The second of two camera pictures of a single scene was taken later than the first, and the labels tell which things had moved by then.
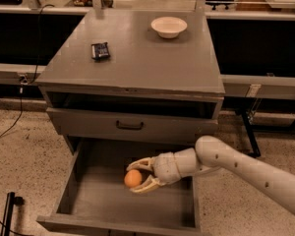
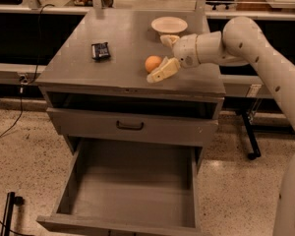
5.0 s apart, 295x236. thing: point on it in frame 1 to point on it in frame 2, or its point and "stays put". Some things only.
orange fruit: (133, 178) to (152, 62)
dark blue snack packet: (99, 51) stays put
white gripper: (166, 169) to (186, 50)
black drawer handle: (128, 127) stays put
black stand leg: (12, 202) stays put
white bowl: (168, 27) stays put
